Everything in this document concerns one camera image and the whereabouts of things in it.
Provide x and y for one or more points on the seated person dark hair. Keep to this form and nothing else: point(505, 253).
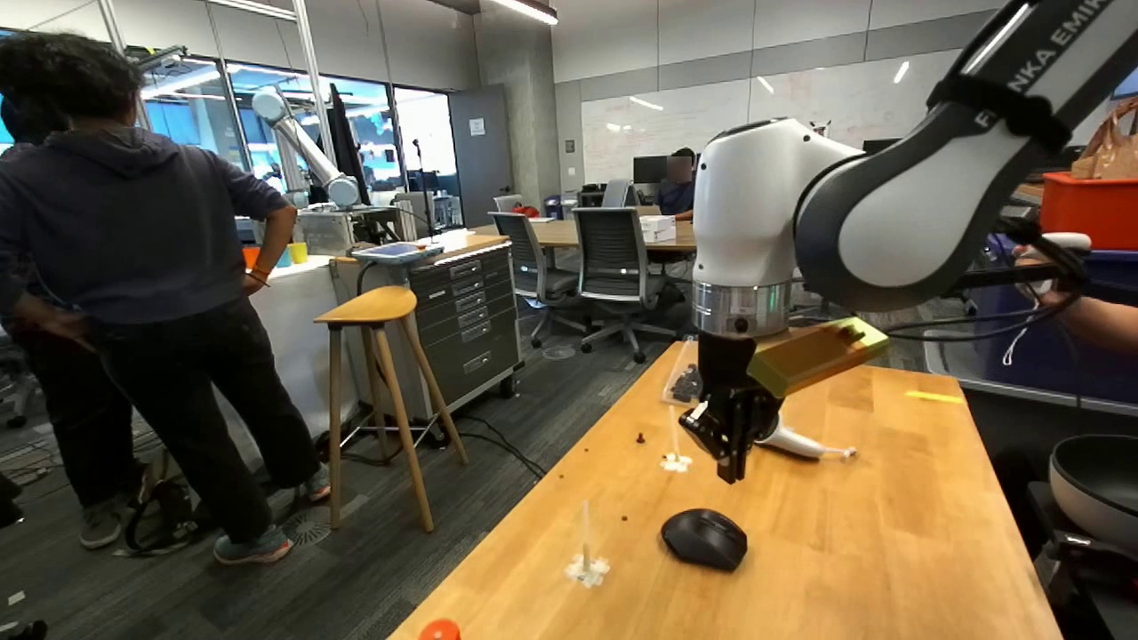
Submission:
point(676, 193)

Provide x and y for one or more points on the wooden bar stool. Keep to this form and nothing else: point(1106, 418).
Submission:
point(375, 315)

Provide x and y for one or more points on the white marker stand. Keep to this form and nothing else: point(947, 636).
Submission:
point(589, 566)
point(672, 457)

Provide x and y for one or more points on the black computer mouse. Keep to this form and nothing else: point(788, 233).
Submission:
point(705, 540)

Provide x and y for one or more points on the far white marker stand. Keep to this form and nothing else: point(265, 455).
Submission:
point(589, 566)

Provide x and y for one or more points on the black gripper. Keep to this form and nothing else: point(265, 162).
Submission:
point(731, 412)

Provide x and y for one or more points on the grey drawer cabinet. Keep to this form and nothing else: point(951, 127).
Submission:
point(464, 308)

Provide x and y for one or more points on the near white marker stand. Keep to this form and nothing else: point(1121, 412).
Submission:
point(672, 457)

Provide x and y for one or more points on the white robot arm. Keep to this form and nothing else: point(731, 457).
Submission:
point(778, 206)

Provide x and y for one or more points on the red cup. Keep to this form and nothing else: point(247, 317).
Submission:
point(441, 631)

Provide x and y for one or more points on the standing person dark hoodie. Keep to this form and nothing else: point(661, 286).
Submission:
point(150, 253)

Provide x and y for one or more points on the grey mesh office chair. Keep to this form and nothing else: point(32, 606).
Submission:
point(614, 274)

